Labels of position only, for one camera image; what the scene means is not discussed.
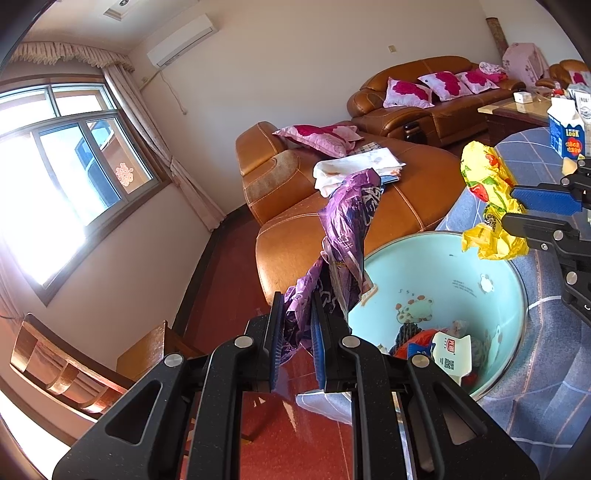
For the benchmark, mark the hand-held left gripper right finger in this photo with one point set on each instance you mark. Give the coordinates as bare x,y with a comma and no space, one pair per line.
318,350

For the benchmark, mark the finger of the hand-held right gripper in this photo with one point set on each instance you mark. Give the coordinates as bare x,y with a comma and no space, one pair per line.
545,198
540,228

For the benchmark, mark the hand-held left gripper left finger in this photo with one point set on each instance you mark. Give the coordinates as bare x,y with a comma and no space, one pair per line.
278,346

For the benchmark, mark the yellow printed plastic wrapper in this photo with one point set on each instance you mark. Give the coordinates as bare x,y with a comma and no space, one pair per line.
485,170

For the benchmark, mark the light blue cartoon trash bin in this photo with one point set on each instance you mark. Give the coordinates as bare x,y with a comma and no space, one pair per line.
438,267

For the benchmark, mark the purple plastic wrapper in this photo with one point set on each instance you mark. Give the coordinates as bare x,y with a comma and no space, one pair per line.
351,207

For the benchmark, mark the white plastic bag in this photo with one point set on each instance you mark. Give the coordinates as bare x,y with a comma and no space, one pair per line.
323,406

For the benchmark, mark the blue milk carton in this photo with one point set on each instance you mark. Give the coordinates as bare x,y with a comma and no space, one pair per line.
565,138

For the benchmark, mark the dark striped wrapper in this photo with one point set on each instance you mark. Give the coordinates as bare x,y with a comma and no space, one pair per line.
406,332

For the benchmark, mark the wooden coffee table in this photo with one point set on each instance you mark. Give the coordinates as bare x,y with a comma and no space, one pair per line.
521,110

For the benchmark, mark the white milk carton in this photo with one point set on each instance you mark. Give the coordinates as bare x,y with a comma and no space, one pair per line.
586,115

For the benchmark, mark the orange red wrapper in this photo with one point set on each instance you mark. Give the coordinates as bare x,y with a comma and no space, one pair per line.
415,344

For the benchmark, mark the small white box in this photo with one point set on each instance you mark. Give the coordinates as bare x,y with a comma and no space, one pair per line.
521,98

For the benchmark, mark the brown leather chaise sofa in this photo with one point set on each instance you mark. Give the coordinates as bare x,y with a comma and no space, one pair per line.
286,240

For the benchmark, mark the brown leather armchair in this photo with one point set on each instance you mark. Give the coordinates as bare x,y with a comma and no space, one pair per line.
561,69

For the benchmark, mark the white paper carton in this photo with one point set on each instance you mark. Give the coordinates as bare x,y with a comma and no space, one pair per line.
452,355

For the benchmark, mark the wooden stool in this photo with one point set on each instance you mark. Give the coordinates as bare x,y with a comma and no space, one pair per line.
143,350

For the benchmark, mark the pink floral pillow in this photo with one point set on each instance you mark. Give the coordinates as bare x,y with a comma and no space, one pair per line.
318,136
408,92
478,81
445,85

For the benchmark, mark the pale pink hanging garment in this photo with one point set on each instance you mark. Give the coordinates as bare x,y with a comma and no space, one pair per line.
524,62

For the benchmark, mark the pink crumpled cloth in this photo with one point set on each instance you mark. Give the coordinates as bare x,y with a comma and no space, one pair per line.
491,69

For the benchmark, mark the blue checked tablecloth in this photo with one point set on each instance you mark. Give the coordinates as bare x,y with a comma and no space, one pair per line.
545,369

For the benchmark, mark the blue folded cloth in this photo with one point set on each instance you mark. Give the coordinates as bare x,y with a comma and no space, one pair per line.
391,179

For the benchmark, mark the rolled bamboo mat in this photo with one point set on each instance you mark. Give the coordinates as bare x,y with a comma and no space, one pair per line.
496,39

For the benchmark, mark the checked cloth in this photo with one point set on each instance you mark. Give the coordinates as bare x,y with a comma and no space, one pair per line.
367,147

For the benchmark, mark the white folded cloth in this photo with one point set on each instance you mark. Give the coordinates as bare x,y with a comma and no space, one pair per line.
351,166

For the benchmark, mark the beige floral curtain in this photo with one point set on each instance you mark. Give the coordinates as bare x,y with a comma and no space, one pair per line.
175,152

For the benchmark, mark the wooden chair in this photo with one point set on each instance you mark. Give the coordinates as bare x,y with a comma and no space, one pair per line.
60,374

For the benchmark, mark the red paper window decoration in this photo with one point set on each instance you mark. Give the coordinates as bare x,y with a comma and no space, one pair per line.
124,174

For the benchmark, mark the white air conditioner pipe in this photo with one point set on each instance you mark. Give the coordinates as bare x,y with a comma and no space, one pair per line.
173,92

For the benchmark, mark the sliding glass window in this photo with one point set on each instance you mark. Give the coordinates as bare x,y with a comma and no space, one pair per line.
60,147

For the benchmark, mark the frilled curtain valance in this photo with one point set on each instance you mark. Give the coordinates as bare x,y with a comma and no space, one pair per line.
69,51

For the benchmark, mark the white wall air conditioner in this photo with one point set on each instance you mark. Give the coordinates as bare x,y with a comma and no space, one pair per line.
182,41

